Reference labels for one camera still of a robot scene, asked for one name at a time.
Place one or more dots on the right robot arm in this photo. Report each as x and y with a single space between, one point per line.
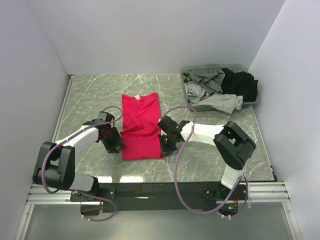
233 144

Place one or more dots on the grey plastic bin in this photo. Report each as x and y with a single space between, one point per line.
233 67

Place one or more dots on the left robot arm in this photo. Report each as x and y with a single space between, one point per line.
55 168

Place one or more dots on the black t-shirt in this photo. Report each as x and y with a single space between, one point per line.
240 84

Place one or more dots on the red t-shirt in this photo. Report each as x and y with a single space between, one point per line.
140 131

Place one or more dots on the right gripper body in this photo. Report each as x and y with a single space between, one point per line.
169 134

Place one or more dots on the light grey t-shirt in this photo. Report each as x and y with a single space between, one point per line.
201 100

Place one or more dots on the aluminium rail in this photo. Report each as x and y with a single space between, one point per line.
260 192

